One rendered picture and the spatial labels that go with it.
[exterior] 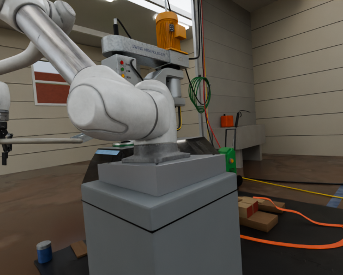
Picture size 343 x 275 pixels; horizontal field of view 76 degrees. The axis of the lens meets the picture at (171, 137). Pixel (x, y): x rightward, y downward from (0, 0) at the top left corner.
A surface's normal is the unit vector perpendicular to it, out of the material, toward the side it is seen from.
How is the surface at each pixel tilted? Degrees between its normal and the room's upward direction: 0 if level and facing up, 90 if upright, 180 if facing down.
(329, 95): 90
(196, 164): 90
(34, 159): 90
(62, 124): 90
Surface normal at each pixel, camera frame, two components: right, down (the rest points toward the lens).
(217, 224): 0.70, -0.01
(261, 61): -0.71, 0.09
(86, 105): -0.38, 0.09
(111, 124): 0.52, 0.59
